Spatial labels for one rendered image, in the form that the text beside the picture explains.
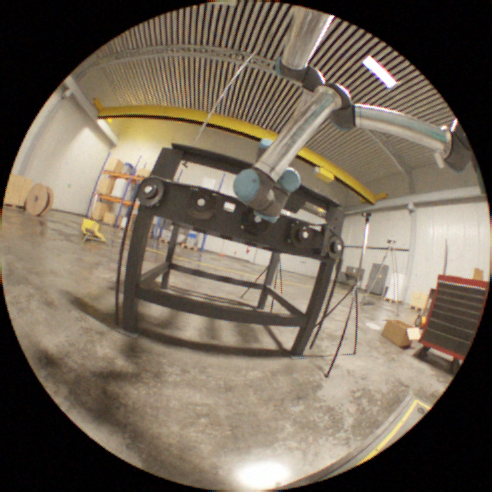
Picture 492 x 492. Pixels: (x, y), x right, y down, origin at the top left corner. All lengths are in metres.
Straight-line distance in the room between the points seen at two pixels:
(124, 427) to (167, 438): 0.15
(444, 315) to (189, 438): 2.25
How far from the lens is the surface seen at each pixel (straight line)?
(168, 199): 0.92
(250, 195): 0.45
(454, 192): 10.91
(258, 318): 1.01
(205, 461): 0.71
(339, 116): 0.80
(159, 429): 0.74
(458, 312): 2.22
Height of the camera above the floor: 0.69
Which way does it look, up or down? 1 degrees up
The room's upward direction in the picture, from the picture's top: 15 degrees clockwise
